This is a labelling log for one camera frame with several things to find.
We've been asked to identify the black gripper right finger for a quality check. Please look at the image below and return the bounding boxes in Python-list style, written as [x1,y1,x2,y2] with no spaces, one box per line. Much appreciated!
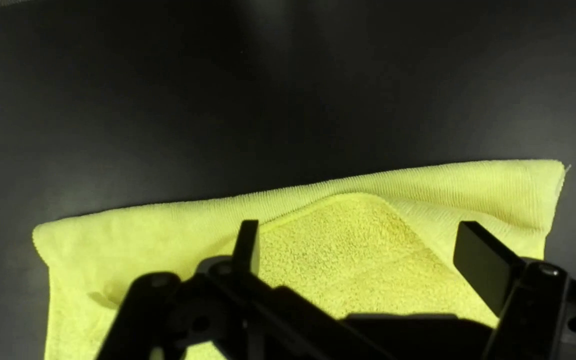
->
[452,219,576,360]

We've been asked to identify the yellow towel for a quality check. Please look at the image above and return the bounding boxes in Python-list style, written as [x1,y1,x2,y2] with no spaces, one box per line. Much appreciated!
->
[30,155,567,360]

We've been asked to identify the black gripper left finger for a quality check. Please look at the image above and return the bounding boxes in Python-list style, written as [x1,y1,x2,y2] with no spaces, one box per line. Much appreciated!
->
[93,217,395,360]

